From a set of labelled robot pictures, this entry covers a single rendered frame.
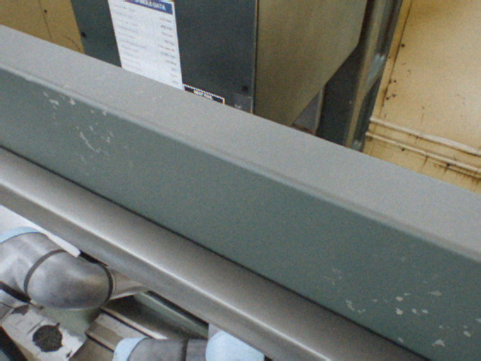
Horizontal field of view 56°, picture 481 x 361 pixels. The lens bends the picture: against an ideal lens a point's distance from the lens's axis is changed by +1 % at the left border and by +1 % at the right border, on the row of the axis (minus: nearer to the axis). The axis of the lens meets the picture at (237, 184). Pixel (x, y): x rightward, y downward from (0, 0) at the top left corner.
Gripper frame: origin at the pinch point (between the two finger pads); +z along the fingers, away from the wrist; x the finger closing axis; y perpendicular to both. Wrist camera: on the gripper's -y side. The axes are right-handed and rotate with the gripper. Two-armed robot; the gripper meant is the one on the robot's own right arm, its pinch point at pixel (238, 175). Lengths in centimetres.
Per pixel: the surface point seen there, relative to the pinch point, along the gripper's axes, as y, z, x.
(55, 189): -33, -36, -13
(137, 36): -14.1, 24.9, -20.2
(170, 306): 83, 20, -24
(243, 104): -6.8, 12.6, 0.9
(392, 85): 43, 97, 61
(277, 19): -21.1, 17.8, 6.8
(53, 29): 36, 128, -83
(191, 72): -9.8, 18.8, -9.4
